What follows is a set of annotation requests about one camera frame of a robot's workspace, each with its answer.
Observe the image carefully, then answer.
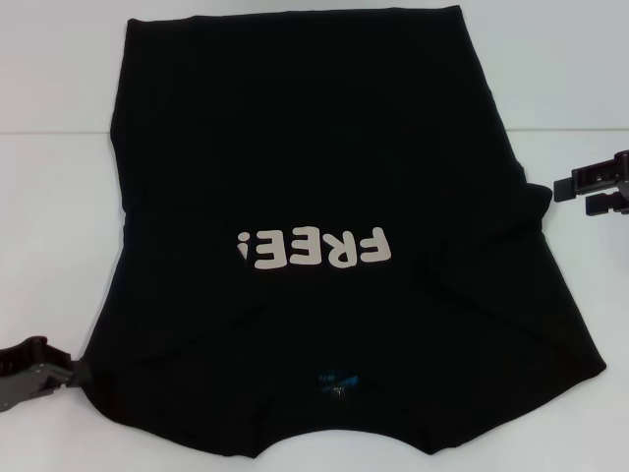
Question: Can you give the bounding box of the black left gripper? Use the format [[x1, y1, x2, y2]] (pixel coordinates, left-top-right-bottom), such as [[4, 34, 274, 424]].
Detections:
[[0, 333, 93, 415]]

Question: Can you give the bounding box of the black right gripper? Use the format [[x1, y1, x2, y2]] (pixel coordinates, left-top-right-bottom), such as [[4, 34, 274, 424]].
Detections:
[[552, 148, 629, 217]]

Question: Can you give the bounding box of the black t-shirt with FREE print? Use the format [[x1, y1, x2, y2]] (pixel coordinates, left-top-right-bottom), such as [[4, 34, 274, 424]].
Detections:
[[68, 3, 610, 446]]

